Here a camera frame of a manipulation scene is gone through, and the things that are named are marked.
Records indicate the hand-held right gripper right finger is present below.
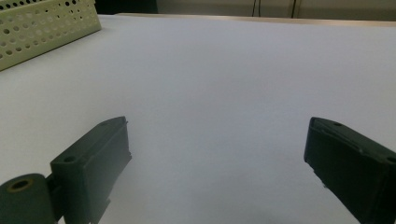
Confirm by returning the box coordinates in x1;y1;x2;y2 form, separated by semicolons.
304;116;396;224

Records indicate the wooden table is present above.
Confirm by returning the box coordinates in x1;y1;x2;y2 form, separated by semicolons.
114;12;396;29

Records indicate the pale yellow perforated plastic basket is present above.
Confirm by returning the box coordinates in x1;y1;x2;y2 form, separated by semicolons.
0;0;103;73

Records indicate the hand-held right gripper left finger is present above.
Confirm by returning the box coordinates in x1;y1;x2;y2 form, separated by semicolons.
49;116;133;224

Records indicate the white table mat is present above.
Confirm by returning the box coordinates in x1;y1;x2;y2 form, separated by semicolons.
0;13;396;224

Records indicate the black curtain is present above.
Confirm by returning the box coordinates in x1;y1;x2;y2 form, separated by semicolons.
93;0;159;16

